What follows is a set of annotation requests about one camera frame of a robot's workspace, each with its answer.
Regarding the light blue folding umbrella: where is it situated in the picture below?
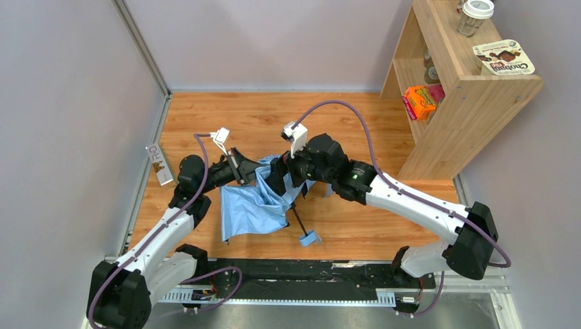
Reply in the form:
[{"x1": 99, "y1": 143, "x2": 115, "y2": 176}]
[{"x1": 219, "y1": 155, "x2": 315, "y2": 243}]

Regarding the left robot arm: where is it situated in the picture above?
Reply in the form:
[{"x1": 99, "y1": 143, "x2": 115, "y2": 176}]
[{"x1": 86, "y1": 147, "x2": 261, "y2": 328}]

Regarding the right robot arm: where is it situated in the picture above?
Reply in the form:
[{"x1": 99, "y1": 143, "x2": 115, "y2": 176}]
[{"x1": 267, "y1": 132, "x2": 498, "y2": 280}]

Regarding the small RO labelled box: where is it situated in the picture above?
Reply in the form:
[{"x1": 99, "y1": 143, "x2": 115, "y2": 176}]
[{"x1": 145, "y1": 143, "x2": 177, "y2": 189}]

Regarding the orange snack box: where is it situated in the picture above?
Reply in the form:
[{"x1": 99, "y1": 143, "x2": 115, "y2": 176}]
[{"x1": 402, "y1": 86, "x2": 438, "y2": 120}]

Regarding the pink snack box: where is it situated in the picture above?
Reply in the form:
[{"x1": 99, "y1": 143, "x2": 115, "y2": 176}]
[{"x1": 426, "y1": 84, "x2": 445, "y2": 104}]

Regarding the small bottle on shelf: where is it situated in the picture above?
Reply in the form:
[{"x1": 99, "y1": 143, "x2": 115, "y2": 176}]
[{"x1": 423, "y1": 49, "x2": 441, "y2": 84}]

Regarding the wooden shelf unit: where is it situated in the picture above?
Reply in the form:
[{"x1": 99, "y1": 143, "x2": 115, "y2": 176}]
[{"x1": 380, "y1": 0, "x2": 543, "y2": 180}]

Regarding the glass jar white lid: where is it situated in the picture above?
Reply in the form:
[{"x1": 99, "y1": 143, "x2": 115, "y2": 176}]
[{"x1": 456, "y1": 0, "x2": 495, "y2": 38}]

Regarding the Chobani yogurt cup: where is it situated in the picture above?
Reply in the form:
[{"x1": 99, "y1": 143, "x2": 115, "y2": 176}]
[{"x1": 472, "y1": 39, "x2": 536, "y2": 75}]

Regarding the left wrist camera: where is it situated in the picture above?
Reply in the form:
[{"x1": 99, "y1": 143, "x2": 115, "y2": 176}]
[{"x1": 210, "y1": 127, "x2": 230, "y2": 156}]

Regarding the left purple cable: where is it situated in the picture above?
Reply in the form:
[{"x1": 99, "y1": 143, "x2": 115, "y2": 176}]
[{"x1": 86, "y1": 132, "x2": 214, "y2": 329}]

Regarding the purple cable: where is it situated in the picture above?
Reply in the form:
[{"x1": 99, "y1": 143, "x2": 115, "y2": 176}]
[
  {"x1": 293, "y1": 99, "x2": 513, "y2": 269},
  {"x1": 86, "y1": 132, "x2": 214, "y2": 329}
]

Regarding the aluminium frame post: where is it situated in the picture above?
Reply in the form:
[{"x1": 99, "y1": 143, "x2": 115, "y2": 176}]
[{"x1": 112, "y1": 0, "x2": 172, "y2": 99}]

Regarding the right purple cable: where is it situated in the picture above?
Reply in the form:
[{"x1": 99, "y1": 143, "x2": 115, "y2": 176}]
[{"x1": 293, "y1": 99, "x2": 513, "y2": 269}]

